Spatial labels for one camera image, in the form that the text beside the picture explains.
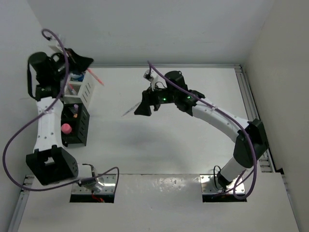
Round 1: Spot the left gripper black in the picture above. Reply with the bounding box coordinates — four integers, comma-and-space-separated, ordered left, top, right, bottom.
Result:
51, 48, 93, 81

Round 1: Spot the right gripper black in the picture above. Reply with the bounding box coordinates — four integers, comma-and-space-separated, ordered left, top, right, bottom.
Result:
135, 82, 177, 116

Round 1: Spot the orange clear pen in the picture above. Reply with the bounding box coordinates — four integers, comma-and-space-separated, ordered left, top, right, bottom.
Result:
87, 68, 104, 86

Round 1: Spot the grey thin pen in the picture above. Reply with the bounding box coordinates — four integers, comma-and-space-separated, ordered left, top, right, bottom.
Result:
122, 102, 141, 117

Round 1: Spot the purple highlighter marker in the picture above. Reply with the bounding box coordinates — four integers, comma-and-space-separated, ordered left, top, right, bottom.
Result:
73, 104, 79, 114

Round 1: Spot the pink cap glue bottle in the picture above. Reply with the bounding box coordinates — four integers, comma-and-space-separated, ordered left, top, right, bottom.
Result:
61, 123, 72, 134

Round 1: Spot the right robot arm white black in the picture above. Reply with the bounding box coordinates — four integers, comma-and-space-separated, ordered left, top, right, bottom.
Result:
134, 70, 269, 188

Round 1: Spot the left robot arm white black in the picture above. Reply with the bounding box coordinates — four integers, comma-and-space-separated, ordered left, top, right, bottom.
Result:
26, 48, 94, 186

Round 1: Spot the white slotted organizer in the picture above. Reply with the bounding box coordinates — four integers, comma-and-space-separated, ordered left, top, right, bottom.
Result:
63, 71, 95, 109

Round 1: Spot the black slotted organizer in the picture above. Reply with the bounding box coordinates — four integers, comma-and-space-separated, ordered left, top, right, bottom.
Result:
61, 103, 90, 147

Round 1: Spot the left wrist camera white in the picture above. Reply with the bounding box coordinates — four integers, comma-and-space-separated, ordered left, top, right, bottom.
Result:
48, 34, 66, 53

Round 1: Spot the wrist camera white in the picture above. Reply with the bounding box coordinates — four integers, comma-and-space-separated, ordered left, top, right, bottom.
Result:
143, 69, 158, 91
48, 34, 66, 53

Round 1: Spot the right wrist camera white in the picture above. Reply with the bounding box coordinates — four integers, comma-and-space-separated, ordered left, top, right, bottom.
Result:
143, 69, 158, 91

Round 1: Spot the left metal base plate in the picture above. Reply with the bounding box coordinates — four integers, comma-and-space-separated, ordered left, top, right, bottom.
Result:
71, 174, 117, 195

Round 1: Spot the metal base plate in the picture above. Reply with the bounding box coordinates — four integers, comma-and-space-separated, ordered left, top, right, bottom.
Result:
200, 174, 236, 196
71, 174, 117, 195

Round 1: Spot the black cable at right base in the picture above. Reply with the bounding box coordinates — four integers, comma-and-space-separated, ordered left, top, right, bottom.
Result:
213, 165, 222, 190

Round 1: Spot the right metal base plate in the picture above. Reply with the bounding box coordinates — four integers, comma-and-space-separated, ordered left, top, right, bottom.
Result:
200, 174, 236, 196

